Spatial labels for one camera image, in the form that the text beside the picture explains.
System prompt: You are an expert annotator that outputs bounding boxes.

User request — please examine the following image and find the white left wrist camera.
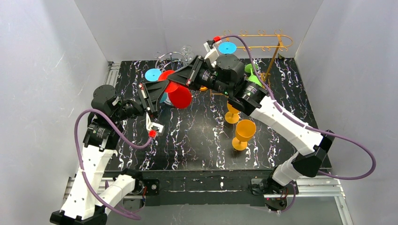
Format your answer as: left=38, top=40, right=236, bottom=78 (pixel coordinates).
left=145, top=113, right=164, bottom=138

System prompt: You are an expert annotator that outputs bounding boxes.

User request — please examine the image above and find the orange plastic goblet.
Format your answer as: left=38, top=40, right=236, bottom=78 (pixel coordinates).
left=232, top=120, right=256, bottom=151
left=225, top=103, right=240, bottom=124

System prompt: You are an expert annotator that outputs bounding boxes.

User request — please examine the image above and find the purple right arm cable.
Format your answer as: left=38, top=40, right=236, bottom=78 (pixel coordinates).
left=219, top=35, right=377, bottom=213

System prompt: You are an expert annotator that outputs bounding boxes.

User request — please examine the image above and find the clear glass wine glass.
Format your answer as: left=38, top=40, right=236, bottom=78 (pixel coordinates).
left=181, top=45, right=195, bottom=61

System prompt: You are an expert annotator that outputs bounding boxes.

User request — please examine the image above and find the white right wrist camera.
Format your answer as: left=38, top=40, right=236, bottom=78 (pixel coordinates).
left=204, top=36, right=221, bottom=68

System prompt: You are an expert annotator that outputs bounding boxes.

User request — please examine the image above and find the blue plastic goblet back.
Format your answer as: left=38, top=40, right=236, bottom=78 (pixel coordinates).
left=218, top=42, right=237, bottom=54

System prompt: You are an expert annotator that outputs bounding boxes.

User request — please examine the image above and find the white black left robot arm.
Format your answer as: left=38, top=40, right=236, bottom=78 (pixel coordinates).
left=50, top=80, right=169, bottom=225

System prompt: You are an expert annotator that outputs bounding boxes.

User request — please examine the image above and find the orange plastic goblet near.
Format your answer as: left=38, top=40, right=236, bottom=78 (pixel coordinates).
left=232, top=120, right=256, bottom=151

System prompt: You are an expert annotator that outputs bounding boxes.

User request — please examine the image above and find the orange plastic goblet far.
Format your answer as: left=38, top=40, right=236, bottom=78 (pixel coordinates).
left=225, top=103, right=240, bottom=124

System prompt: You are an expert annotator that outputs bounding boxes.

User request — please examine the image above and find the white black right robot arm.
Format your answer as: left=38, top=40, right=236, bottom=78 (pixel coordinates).
left=166, top=54, right=334, bottom=187

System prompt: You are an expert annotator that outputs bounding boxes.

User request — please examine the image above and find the red plastic goblet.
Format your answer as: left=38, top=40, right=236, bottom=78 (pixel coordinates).
left=165, top=81, right=192, bottom=109

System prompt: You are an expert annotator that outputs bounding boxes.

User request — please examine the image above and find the green plastic goblet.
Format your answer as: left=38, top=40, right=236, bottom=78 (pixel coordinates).
left=245, top=64, right=262, bottom=86

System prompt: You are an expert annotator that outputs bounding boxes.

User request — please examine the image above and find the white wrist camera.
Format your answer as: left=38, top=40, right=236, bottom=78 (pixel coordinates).
left=204, top=36, right=221, bottom=68
left=145, top=113, right=164, bottom=138

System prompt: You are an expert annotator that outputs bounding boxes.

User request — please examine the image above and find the chrome spiral glass rack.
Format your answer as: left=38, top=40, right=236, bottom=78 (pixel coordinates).
left=153, top=52, right=188, bottom=72

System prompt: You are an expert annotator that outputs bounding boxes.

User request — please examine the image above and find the gold wire glass rack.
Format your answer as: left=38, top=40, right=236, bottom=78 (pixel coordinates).
left=219, top=29, right=298, bottom=83

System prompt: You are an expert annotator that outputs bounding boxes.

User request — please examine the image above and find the blue plastic goblet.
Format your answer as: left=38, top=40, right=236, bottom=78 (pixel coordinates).
left=145, top=68, right=168, bottom=103
left=218, top=42, right=237, bottom=54

